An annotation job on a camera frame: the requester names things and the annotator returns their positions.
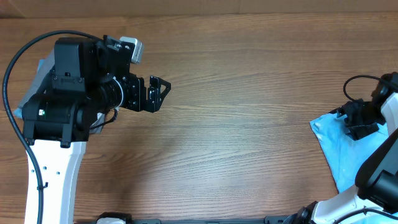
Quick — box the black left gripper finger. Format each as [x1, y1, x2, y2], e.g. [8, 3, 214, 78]
[147, 90, 163, 113]
[149, 76, 171, 96]

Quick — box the light blue printed t-shirt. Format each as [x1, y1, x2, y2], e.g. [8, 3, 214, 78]
[310, 113, 388, 192]

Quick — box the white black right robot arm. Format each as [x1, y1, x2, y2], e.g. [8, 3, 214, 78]
[285, 72, 397, 223]

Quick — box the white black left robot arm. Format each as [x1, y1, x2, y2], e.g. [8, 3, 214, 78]
[22, 36, 171, 223]

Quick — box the grey folded garment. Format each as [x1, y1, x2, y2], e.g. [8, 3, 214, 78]
[13, 50, 55, 119]

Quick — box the light blue folded garment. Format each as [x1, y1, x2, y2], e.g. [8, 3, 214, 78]
[13, 59, 45, 119]

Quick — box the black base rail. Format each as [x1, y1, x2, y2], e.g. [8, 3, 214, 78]
[96, 212, 290, 224]

